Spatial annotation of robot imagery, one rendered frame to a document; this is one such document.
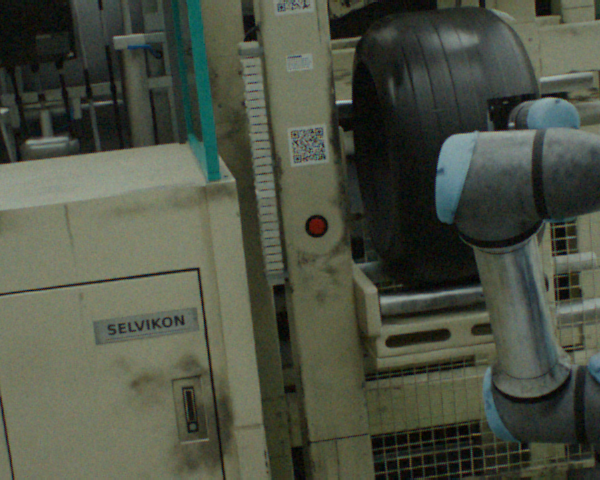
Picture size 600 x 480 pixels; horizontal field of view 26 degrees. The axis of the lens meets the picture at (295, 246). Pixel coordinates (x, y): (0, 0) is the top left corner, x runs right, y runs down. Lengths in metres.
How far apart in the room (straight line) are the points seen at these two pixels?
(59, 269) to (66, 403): 0.20
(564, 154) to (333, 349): 1.07
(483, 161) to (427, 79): 0.76
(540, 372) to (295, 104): 0.86
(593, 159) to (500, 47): 0.85
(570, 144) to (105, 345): 0.71
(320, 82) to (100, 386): 0.87
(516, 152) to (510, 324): 0.28
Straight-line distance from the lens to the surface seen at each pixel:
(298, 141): 2.50
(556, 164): 1.63
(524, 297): 1.78
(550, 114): 2.03
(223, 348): 1.89
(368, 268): 2.78
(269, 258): 2.54
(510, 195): 1.64
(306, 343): 2.58
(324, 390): 2.61
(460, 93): 2.39
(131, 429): 1.91
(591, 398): 1.91
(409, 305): 2.52
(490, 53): 2.45
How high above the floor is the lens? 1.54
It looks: 12 degrees down
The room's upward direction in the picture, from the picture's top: 6 degrees counter-clockwise
